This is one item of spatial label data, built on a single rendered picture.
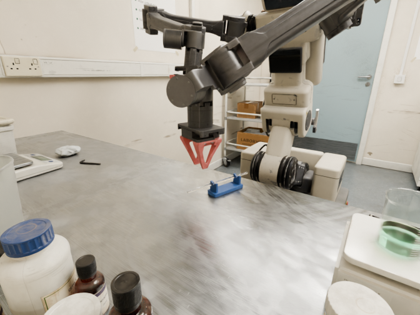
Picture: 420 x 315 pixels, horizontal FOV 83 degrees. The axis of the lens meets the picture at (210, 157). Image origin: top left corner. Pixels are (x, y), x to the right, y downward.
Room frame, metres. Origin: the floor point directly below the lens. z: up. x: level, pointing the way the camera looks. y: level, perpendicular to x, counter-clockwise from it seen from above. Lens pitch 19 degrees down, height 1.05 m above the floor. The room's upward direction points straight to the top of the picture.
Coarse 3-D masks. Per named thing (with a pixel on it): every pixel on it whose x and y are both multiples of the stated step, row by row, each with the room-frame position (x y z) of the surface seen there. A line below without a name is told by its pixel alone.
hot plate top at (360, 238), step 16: (352, 224) 0.29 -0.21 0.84; (368, 224) 0.29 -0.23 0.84; (352, 240) 0.26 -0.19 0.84; (368, 240) 0.26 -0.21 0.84; (352, 256) 0.23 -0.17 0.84; (368, 256) 0.23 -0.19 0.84; (384, 256) 0.23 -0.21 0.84; (384, 272) 0.21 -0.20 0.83; (400, 272) 0.21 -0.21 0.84; (416, 272) 0.21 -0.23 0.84; (416, 288) 0.19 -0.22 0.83
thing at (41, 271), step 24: (0, 240) 0.21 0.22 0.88; (24, 240) 0.21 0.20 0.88; (48, 240) 0.22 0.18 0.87; (0, 264) 0.20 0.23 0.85; (24, 264) 0.20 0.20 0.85; (48, 264) 0.21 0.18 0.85; (72, 264) 0.24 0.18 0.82; (24, 288) 0.19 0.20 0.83; (48, 288) 0.20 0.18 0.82; (72, 288) 0.23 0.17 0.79; (24, 312) 0.19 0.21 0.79
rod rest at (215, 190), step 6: (234, 174) 0.60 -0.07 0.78; (234, 180) 0.60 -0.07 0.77; (240, 180) 0.59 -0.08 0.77; (210, 186) 0.56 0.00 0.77; (216, 186) 0.54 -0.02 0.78; (222, 186) 0.58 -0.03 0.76; (228, 186) 0.58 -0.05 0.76; (234, 186) 0.58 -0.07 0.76; (240, 186) 0.58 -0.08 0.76; (210, 192) 0.55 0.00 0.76; (216, 192) 0.54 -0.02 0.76; (222, 192) 0.55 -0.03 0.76; (228, 192) 0.56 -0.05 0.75
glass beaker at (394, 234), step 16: (400, 192) 0.27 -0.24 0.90; (416, 192) 0.26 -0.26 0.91; (384, 208) 0.26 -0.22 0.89; (400, 208) 0.24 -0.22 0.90; (416, 208) 0.23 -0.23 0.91; (384, 224) 0.25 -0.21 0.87; (400, 224) 0.23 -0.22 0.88; (416, 224) 0.22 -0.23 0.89; (384, 240) 0.24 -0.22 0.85; (400, 240) 0.23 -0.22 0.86; (416, 240) 0.22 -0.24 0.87; (400, 256) 0.23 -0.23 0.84; (416, 256) 0.22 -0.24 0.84
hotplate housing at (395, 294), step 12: (348, 228) 0.32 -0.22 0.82; (336, 264) 0.24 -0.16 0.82; (348, 264) 0.24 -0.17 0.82; (336, 276) 0.24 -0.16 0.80; (348, 276) 0.22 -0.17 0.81; (360, 276) 0.22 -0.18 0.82; (372, 276) 0.22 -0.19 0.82; (384, 276) 0.22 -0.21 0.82; (372, 288) 0.21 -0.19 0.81; (384, 288) 0.21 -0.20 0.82; (396, 288) 0.20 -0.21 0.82; (408, 288) 0.20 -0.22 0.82; (384, 300) 0.20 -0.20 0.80; (396, 300) 0.20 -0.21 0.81; (408, 300) 0.19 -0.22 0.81; (396, 312) 0.20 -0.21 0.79; (408, 312) 0.19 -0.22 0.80
